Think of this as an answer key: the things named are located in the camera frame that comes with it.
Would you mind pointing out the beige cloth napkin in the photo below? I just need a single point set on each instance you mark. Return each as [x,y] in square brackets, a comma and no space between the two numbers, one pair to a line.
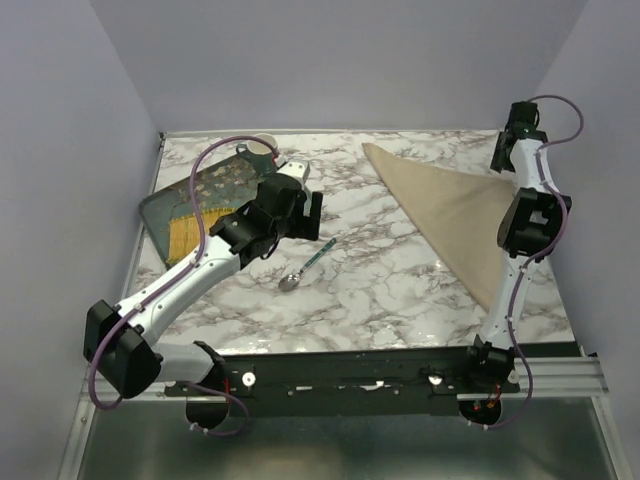
[458,214]

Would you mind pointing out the green handled metal spoon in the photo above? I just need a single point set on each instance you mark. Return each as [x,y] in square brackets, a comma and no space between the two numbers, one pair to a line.
[292,281]

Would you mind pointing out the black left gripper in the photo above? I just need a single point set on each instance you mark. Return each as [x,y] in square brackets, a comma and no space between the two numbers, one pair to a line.
[306,228]

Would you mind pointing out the yellow bamboo mat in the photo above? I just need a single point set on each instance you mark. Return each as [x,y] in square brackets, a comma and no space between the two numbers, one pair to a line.
[184,232]

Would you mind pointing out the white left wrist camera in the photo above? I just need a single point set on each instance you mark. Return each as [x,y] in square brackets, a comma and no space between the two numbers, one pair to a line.
[297,169]

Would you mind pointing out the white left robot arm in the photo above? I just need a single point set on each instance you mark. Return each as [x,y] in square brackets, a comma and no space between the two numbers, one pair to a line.
[122,342]

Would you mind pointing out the silver aluminium frame rail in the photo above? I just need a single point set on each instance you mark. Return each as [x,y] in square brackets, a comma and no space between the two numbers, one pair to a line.
[555,427]

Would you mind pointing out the green floral tray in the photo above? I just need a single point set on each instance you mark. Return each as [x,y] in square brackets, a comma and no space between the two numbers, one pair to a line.
[223,187]

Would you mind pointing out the black metal base rail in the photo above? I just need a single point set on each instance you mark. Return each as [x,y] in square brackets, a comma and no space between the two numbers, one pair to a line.
[351,383]

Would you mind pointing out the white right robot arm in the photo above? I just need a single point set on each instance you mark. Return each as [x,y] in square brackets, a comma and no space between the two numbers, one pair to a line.
[529,231]

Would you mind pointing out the green ceramic mug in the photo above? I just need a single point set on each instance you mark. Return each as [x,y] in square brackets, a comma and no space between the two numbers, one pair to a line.
[260,155]

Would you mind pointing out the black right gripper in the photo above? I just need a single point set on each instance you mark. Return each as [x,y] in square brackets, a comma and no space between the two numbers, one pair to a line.
[498,163]

